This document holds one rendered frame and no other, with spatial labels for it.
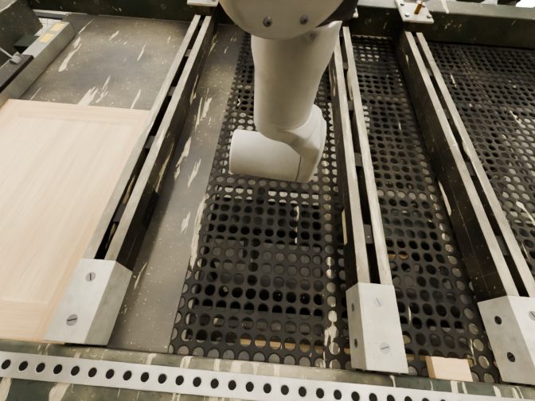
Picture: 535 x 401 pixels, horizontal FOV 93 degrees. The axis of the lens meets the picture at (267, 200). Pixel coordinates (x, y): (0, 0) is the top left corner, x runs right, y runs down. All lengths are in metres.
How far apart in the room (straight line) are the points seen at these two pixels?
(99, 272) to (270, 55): 0.43
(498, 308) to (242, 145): 0.52
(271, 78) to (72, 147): 0.64
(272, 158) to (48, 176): 0.57
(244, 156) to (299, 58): 0.17
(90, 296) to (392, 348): 0.48
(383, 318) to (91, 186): 0.65
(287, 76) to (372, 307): 0.37
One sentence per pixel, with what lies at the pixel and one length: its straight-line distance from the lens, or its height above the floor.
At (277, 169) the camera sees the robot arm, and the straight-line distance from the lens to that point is 0.36.
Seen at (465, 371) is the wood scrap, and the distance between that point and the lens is 0.60.
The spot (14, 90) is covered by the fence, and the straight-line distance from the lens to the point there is 1.07.
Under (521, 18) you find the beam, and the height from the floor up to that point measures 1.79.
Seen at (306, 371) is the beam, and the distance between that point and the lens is 0.47.
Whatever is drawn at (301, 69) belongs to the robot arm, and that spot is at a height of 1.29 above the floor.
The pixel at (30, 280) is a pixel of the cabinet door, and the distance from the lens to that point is 0.66.
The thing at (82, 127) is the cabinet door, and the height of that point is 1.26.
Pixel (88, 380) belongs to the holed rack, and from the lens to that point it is 0.51.
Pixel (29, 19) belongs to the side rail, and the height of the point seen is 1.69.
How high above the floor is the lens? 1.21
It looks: 8 degrees down
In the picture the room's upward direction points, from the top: 5 degrees clockwise
